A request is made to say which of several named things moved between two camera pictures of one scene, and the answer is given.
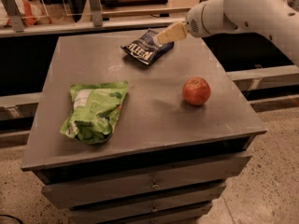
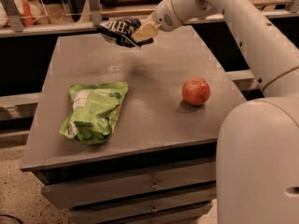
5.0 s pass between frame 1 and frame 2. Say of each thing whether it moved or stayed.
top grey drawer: stayed
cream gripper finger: moved
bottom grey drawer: stayed
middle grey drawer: stayed
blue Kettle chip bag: moved
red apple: stayed
